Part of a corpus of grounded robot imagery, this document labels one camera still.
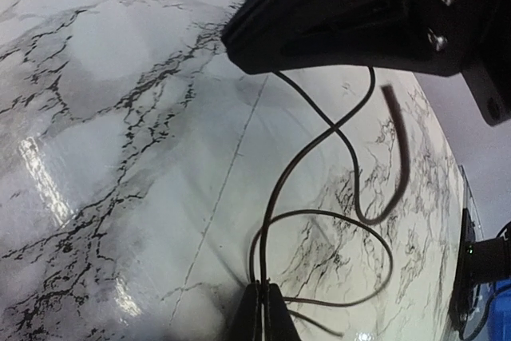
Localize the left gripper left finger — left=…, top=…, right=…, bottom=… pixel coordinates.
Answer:
left=227, top=283, right=263, bottom=341

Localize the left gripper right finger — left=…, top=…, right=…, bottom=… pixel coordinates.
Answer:
left=263, top=283, right=298, bottom=341

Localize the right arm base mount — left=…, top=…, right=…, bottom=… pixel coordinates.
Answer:
left=448, top=208, right=510, bottom=340

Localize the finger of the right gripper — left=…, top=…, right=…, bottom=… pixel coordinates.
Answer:
left=221, top=0, right=510, bottom=125

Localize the black cable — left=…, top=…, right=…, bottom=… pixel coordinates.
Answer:
left=249, top=65, right=412, bottom=336

